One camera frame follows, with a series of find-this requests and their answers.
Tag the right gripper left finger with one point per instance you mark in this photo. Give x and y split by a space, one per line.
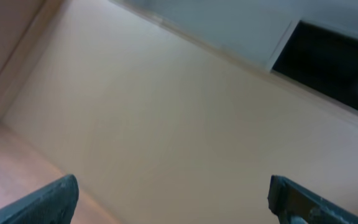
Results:
54 203

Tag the dark wall opening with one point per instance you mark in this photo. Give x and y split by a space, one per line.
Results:
322 59

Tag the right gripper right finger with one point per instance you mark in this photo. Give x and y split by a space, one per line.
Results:
292 203

